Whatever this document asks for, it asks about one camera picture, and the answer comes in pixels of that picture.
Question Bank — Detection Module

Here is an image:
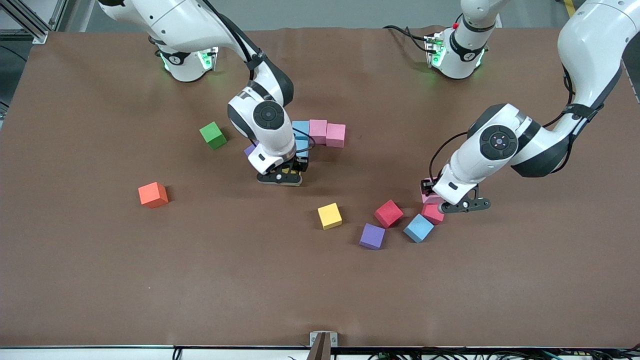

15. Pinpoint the grey metal mounting bracket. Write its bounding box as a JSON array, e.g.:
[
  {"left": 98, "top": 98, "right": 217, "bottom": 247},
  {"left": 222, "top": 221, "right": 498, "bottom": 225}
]
[{"left": 309, "top": 331, "right": 339, "bottom": 360}]

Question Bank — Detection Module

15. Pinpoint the red foam cube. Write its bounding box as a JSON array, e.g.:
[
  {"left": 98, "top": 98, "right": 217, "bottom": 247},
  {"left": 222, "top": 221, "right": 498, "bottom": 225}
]
[
  {"left": 421, "top": 201, "right": 446, "bottom": 226},
  {"left": 374, "top": 199, "right": 405, "bottom": 229}
]

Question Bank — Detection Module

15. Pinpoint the green foam cube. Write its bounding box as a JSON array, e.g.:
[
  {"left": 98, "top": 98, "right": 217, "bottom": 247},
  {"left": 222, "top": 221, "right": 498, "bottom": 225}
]
[{"left": 199, "top": 121, "right": 228, "bottom": 151}]

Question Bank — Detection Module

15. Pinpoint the orange foam cube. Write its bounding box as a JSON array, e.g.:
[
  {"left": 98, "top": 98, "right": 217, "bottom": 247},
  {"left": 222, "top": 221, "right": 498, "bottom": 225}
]
[{"left": 138, "top": 181, "right": 169, "bottom": 209}]

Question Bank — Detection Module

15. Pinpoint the aluminium frame post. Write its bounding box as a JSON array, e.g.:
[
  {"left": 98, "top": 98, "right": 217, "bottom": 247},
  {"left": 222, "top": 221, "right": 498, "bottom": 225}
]
[{"left": 0, "top": 0, "right": 68, "bottom": 45}]

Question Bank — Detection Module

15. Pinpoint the brown paper table cover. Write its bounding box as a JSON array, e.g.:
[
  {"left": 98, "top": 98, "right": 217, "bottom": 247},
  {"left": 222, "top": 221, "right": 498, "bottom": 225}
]
[{"left": 0, "top": 26, "right": 640, "bottom": 348}]

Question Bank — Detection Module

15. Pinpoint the arm base box green light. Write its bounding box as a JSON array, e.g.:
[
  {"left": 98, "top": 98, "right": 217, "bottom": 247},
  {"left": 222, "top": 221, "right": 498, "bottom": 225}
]
[
  {"left": 197, "top": 47, "right": 220, "bottom": 72},
  {"left": 424, "top": 32, "right": 447, "bottom": 68}
]

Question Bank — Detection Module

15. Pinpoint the black base cable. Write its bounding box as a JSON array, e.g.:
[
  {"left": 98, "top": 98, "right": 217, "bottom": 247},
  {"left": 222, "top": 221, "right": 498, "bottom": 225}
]
[{"left": 383, "top": 24, "right": 432, "bottom": 53}]

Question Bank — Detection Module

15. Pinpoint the black cable bundle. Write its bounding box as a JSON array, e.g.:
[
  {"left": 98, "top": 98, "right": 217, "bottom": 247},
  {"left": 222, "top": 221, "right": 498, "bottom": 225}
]
[{"left": 367, "top": 347, "right": 640, "bottom": 360}]

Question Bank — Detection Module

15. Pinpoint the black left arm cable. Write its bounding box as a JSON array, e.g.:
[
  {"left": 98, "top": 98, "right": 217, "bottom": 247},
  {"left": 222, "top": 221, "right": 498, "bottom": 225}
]
[{"left": 429, "top": 65, "right": 608, "bottom": 181}]

